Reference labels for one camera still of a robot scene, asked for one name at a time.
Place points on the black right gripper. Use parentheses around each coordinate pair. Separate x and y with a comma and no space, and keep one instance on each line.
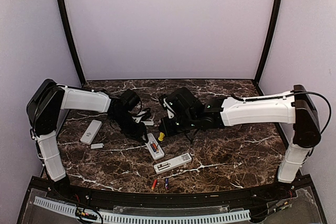
(167,129)

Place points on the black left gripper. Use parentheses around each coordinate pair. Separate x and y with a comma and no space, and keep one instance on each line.
(136,134)

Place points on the yellow handled screwdriver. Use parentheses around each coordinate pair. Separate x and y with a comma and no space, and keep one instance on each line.
(161,137)

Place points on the grey battery cover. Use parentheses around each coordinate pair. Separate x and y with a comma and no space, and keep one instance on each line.
(148,123)

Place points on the white remote with barcode label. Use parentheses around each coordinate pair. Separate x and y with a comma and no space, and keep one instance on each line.
(159,154)

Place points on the white button remote control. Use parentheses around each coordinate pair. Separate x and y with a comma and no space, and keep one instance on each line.
(172,163)

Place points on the red blue battery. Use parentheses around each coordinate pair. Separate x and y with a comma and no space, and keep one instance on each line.
(154,184)

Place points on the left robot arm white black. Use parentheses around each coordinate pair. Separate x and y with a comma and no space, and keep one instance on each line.
(59,115)

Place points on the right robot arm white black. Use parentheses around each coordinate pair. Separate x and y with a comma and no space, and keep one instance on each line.
(185,113)

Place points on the plain white slim remote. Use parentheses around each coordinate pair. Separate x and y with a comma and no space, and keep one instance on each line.
(91,132)

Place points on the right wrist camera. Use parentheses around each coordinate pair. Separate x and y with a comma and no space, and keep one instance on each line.
(166,106)

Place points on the white slotted cable duct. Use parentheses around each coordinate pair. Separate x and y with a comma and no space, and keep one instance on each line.
(143,215)

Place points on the left black frame post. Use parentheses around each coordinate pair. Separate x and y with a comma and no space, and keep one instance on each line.
(70,41)

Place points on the black frame post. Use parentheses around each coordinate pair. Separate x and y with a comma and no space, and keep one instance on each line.
(268,41)
(70,41)

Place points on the right black frame post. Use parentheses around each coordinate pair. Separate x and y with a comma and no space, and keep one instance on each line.
(268,41)

